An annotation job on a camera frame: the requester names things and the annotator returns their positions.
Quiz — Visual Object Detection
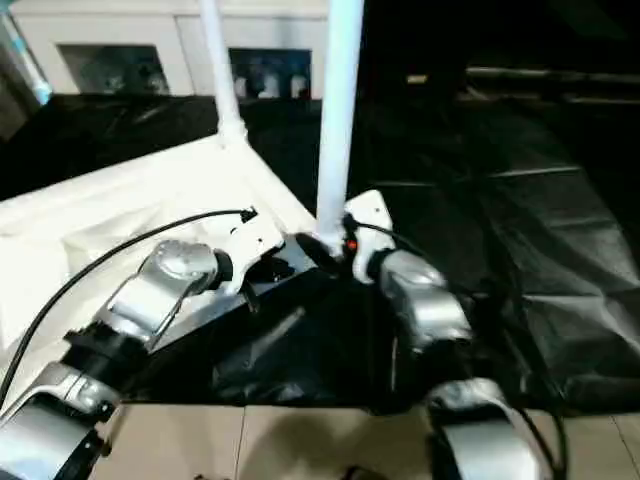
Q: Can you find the black mat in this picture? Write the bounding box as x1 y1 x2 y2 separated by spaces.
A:
0 89 640 417

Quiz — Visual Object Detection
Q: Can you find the white plastic table top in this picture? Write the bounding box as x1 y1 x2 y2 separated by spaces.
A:
0 130 342 397

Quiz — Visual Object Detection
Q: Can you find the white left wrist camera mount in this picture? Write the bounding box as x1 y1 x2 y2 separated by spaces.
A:
219 208 287 297

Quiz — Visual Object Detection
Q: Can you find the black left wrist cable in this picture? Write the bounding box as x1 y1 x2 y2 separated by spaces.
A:
0 206 260 402

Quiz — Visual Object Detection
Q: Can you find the grey curtain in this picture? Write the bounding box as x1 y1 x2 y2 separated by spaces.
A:
0 0 42 142

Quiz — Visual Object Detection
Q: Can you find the teal patterned hanging cloth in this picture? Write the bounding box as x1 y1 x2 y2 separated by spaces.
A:
8 18 55 105

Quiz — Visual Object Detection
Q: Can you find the white cabinet with glass doors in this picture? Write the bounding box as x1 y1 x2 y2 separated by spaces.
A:
9 0 332 100

